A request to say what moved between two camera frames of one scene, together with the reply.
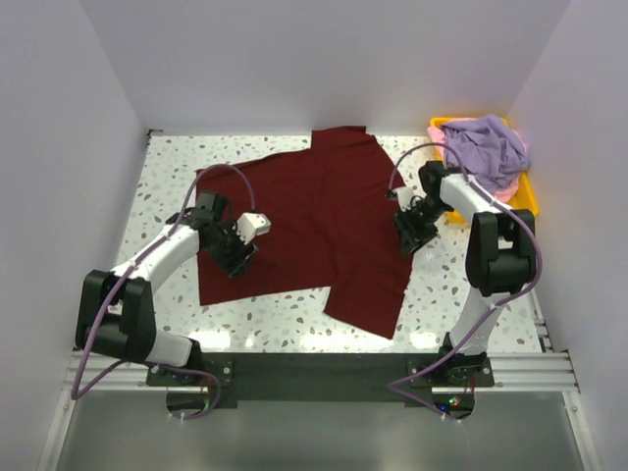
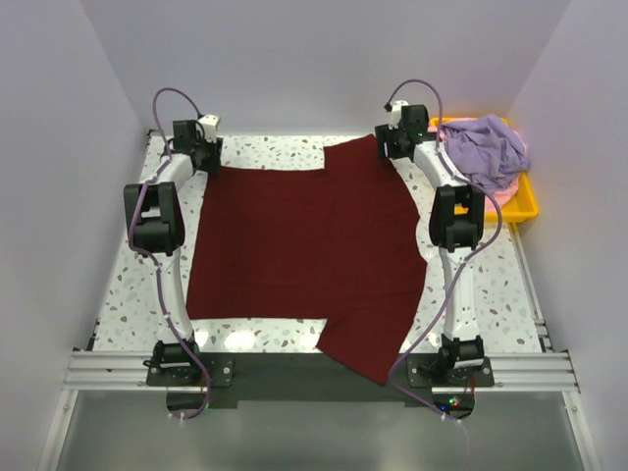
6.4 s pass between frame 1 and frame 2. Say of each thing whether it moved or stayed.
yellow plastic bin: stayed
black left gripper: moved
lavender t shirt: stayed
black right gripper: moved
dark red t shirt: moved
